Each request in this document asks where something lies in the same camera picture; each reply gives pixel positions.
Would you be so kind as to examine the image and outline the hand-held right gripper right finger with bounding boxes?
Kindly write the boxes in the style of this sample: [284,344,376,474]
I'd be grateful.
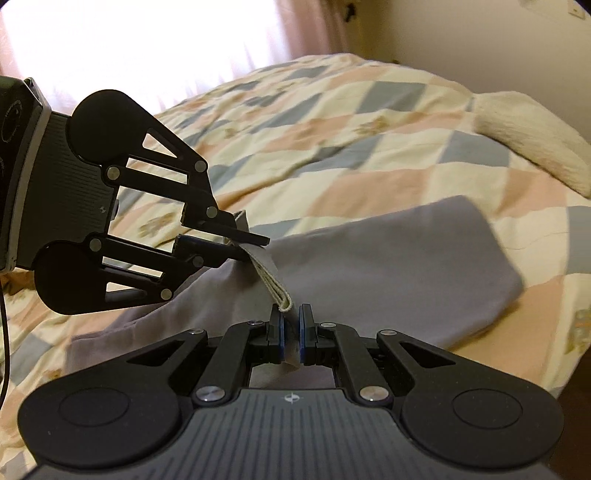
[298,303,459,405]

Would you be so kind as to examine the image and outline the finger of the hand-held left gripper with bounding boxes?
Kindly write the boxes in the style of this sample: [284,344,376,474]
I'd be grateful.
[103,112,271,246]
[89,233,246,309]

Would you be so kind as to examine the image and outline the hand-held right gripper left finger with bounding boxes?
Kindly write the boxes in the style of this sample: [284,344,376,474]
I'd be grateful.
[130,305,288,407]

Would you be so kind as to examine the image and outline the grey pants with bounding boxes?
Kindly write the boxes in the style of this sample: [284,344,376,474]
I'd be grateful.
[65,195,525,389]

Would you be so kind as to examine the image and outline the pink window curtain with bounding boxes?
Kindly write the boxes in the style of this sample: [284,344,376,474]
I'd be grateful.
[0,0,354,121]

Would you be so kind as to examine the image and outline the pastel patchwork quilt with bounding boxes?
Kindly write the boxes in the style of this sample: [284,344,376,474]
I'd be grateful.
[0,53,591,464]

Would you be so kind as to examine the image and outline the cream fluffy pillow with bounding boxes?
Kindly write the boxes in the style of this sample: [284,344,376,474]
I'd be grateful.
[473,91,591,197]

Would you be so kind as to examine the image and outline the black cable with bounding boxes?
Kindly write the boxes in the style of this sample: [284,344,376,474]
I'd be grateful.
[0,276,13,403]

